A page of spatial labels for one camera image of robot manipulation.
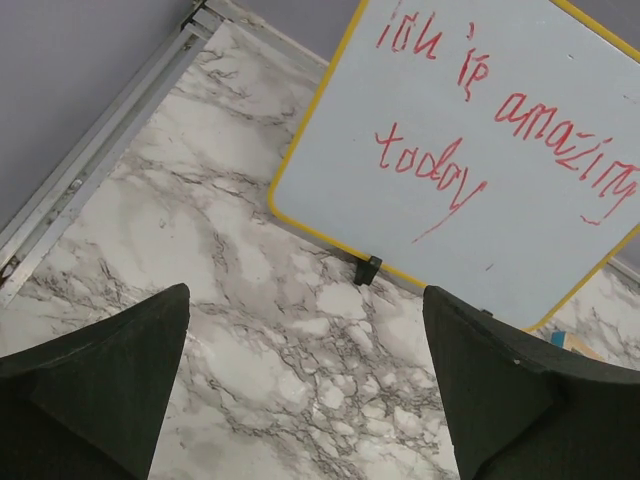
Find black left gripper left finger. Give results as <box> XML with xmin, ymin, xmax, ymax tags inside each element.
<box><xmin>1</xmin><ymin>284</ymin><xmax>190</xmax><ymax>479</ymax></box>

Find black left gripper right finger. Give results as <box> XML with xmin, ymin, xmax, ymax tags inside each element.
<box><xmin>423</xmin><ymin>286</ymin><xmax>639</xmax><ymax>479</ymax></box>

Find colourful balloon photo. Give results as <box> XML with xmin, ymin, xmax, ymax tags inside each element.
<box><xmin>550</xmin><ymin>331</ymin><xmax>567</xmax><ymax>348</ymax></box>

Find yellow framed whiteboard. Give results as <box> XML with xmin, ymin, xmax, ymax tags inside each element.
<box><xmin>268</xmin><ymin>1</ymin><xmax>639</xmax><ymax>330</ymax></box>

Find brown frame backing board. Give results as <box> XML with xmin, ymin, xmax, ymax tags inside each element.
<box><xmin>563</xmin><ymin>333</ymin><xmax>605</xmax><ymax>362</ymax></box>

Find aluminium table edge rail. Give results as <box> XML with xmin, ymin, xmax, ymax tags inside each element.
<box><xmin>1</xmin><ymin>1</ymin><xmax>225</xmax><ymax>308</ymax></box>

